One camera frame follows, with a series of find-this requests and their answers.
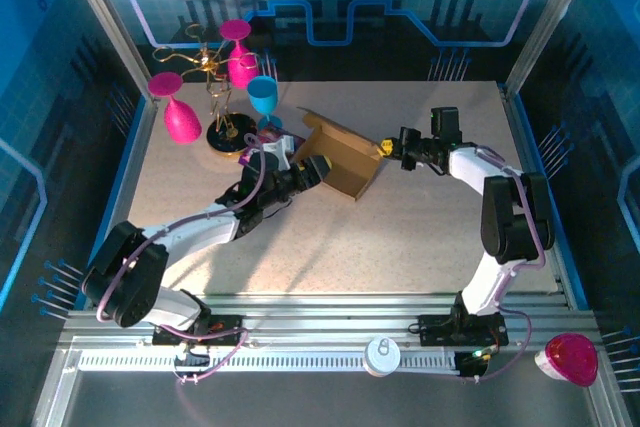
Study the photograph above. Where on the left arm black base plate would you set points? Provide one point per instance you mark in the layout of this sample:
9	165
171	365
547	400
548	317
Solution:
225	324

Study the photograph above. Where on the shiny purple snack packet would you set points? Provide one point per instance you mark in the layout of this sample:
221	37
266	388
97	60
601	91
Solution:
282	149

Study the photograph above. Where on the aluminium table side rail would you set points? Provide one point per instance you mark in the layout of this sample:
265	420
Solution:
520	137
132	152

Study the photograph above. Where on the white drink can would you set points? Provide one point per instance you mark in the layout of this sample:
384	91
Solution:
382	354

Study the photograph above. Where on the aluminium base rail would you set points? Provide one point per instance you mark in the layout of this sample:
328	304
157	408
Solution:
325	312

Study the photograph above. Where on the pink plastic goblet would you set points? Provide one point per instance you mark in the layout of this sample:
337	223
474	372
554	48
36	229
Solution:
242	69
180	124

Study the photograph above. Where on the blue plastic goblet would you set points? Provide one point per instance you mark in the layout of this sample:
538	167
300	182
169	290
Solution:
262	97

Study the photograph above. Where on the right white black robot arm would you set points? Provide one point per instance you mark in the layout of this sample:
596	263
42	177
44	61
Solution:
470	167

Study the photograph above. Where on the small controller board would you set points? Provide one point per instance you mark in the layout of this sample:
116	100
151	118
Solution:
475	362
192	362

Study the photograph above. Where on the aluminium frame post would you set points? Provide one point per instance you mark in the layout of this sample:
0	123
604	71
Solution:
111	22
547	22

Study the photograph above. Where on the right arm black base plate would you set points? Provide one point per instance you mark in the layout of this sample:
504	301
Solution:
435	329

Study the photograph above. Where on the brown cardboard paper box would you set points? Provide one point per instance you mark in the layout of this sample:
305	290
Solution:
350	167

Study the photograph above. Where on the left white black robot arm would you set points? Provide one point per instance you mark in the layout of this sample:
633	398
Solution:
200	232

